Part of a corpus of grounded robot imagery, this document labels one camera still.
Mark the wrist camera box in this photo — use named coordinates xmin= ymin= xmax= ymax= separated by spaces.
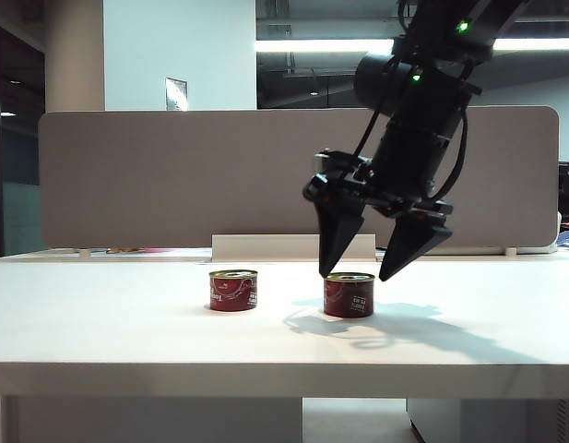
xmin=313 ymin=148 xmax=359 ymax=175

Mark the red tomato can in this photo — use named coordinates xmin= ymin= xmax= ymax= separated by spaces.
xmin=207 ymin=269 xmax=259 ymax=312
xmin=322 ymin=271 xmax=376 ymax=318

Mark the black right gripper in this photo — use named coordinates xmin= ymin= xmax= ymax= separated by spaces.
xmin=302 ymin=156 xmax=454 ymax=283

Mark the poster on pillar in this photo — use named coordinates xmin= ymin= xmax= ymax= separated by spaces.
xmin=164 ymin=76 xmax=190 ymax=113

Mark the grey fabric desk divider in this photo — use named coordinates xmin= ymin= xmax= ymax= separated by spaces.
xmin=38 ymin=106 xmax=561 ymax=251

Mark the white divider foot bracket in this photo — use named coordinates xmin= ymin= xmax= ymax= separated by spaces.
xmin=503 ymin=243 xmax=561 ymax=258

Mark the ceiling light strip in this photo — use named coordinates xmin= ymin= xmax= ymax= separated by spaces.
xmin=255 ymin=37 xmax=569 ymax=54

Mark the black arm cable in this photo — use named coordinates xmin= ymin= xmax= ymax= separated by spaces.
xmin=433 ymin=59 xmax=470 ymax=200

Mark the grey cabinet under table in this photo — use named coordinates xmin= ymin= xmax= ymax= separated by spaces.
xmin=406 ymin=397 xmax=569 ymax=443

